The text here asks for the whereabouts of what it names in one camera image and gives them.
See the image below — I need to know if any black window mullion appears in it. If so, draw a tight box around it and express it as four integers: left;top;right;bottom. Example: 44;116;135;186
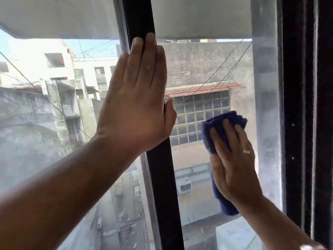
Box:
113;0;186;250

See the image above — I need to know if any grey brick building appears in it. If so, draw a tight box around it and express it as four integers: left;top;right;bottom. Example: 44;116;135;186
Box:
156;38;258;227

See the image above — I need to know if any person's right forearm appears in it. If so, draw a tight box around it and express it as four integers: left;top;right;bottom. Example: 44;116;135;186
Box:
234;196;326;250

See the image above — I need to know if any black overhead cable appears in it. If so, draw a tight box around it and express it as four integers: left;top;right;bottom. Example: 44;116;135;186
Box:
0;51;92;140

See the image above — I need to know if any person's left hand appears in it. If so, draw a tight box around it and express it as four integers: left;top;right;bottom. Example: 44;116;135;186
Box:
95;32;178;156

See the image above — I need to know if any grey weathered concrete building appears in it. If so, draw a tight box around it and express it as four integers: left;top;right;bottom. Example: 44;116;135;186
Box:
0;80;104;193

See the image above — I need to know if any white air conditioner unit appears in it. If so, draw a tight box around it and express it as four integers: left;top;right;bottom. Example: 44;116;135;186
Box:
178;180;192;194

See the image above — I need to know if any red tiled awning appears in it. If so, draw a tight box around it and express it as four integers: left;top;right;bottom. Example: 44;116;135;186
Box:
165;82;243;98

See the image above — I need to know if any grey concrete pillar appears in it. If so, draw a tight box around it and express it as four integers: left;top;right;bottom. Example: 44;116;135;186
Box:
250;0;284;210

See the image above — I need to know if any person's right hand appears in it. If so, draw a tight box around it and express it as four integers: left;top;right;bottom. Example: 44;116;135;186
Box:
209;118;264;206

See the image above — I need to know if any black window side frame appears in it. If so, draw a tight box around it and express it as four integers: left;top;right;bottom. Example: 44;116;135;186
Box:
276;0;333;250

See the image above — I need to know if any white multi-storey building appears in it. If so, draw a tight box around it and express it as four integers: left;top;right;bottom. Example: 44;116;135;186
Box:
0;38;123;102

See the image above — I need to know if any person's left forearm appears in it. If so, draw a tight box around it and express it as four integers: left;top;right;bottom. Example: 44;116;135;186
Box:
0;133;146;250

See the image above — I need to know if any large gridded factory window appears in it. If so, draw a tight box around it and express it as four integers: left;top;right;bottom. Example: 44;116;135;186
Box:
170;90;231;147

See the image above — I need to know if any white concrete overhang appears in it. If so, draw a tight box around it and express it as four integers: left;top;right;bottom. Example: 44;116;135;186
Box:
0;0;253;40

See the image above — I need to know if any blue microfiber cloth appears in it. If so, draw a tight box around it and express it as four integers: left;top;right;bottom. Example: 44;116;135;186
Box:
201;110;248;216

